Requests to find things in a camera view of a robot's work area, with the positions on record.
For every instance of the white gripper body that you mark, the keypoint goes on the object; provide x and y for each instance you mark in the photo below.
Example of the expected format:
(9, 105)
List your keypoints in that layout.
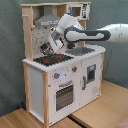
(55, 41)

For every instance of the small metal toy pot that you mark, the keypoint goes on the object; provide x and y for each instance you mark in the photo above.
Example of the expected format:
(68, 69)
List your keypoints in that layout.
(45, 49)

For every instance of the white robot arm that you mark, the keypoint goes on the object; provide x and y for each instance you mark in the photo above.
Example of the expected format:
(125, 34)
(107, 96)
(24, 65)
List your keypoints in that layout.
(73, 32)

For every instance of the wooden toy kitchen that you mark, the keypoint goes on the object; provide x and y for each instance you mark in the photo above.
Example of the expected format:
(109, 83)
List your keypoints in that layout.
(40, 84)

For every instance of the black toy faucet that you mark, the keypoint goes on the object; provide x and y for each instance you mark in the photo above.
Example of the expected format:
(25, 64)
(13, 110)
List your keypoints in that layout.
(71, 45)

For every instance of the black toy stovetop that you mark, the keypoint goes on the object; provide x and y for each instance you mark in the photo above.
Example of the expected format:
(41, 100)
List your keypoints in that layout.
(52, 59)

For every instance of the grey range hood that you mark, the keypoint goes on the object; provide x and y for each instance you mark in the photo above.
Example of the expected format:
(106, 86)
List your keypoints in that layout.
(48, 18)

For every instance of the grey toy sink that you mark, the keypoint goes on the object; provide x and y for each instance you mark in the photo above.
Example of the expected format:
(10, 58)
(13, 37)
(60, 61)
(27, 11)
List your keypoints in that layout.
(79, 51)

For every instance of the right red stove knob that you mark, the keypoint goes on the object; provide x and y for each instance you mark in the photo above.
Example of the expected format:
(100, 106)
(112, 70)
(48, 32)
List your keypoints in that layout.
(74, 69)

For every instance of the red stove knob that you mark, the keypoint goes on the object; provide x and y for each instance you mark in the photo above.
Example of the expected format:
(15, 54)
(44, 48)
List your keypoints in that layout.
(56, 75)
(74, 69)

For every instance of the left red stove knob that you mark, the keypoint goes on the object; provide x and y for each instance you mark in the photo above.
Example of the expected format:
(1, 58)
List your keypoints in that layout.
(56, 75)

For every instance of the toy microwave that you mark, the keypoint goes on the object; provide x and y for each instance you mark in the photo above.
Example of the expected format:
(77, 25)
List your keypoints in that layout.
(80, 11)

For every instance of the grey ice dispenser panel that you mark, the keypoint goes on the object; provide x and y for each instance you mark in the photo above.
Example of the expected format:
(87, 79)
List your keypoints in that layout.
(91, 73)

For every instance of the toy oven door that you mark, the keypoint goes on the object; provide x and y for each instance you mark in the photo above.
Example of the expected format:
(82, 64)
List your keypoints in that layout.
(64, 96)

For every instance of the grey cabinet door handle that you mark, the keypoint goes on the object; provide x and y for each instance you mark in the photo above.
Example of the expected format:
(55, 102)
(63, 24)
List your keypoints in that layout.
(84, 83)

